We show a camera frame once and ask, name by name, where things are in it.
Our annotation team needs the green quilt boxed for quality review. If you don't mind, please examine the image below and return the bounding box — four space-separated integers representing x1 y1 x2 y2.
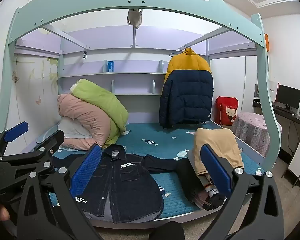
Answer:
70 79 129 149

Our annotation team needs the pink quilt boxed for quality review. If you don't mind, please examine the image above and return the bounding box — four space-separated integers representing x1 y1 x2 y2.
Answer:
57 94 112 150

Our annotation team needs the yellow and navy puffer jacket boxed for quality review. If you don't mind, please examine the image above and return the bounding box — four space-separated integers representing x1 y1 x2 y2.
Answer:
159 47 214 129

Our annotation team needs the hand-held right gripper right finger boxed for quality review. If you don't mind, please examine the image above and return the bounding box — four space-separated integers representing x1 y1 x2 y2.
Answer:
200 144 285 240

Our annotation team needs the stack of clothes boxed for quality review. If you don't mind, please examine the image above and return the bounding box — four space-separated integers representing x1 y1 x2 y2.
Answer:
193 127 245 178

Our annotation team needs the dusky pink folded garment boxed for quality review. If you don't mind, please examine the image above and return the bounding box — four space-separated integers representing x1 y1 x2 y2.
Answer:
190 190 215 207

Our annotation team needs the red cartoon bag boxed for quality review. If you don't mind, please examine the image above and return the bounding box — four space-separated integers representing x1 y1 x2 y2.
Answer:
214 96 239 126

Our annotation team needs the light green bunk bed frame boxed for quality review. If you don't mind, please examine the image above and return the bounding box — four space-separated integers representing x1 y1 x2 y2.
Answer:
4 0 283 230

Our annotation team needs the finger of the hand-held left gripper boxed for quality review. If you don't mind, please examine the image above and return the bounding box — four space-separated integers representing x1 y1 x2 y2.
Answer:
0 121 29 153
34 129 65 156

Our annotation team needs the teal quilted bed mat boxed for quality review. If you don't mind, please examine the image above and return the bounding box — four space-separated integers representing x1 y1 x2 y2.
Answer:
35 121 265 220

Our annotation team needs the clothes hanger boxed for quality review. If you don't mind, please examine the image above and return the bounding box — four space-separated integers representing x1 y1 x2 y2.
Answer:
169 46 190 57

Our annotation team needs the black garment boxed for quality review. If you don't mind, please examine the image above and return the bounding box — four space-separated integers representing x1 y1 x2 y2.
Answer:
176 159 227 212

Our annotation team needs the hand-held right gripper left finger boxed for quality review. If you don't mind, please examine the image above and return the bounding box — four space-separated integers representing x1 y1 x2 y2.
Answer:
16 144 103 240

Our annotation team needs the white pillow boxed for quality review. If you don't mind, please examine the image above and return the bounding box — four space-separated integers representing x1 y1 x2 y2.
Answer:
57 117 93 139

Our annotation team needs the white cardboard box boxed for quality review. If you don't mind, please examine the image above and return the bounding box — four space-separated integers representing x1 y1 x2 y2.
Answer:
265 80 279 103

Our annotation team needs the grey garment with orange trim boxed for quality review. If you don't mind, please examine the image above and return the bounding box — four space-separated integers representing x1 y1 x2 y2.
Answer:
199 172 219 195

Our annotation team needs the black computer monitor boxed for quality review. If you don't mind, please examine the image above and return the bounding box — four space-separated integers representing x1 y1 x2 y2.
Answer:
275 84 300 113

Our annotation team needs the person's left hand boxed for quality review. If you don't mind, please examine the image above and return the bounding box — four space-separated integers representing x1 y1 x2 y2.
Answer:
0 204 10 222

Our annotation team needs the dark desk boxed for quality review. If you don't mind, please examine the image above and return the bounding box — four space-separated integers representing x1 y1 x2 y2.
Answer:
252 97 300 165

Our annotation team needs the grey hanging cloth bag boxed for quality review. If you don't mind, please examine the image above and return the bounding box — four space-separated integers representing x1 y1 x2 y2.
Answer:
126 8 143 29

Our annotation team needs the person's black shoe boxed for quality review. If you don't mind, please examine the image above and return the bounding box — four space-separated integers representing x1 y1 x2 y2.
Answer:
149 221 185 240

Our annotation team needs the lilac wall shelf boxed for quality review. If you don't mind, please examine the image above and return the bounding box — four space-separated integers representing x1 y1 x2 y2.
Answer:
57 60 168 97

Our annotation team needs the dark denim jacket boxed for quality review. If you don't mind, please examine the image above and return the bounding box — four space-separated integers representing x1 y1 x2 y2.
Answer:
52 144 193 224

